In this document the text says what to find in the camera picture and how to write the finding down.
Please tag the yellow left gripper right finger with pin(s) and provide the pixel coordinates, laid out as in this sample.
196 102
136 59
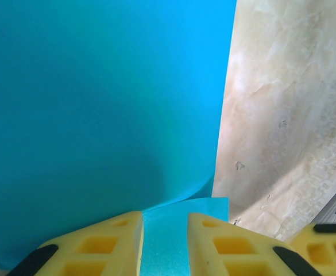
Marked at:
202 244

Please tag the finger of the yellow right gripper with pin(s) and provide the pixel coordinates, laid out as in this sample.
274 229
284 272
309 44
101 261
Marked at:
328 238

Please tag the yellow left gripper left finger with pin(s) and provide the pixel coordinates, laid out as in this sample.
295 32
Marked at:
127 238

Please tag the blue paper sheet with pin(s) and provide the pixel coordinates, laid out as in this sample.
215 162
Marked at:
98 100

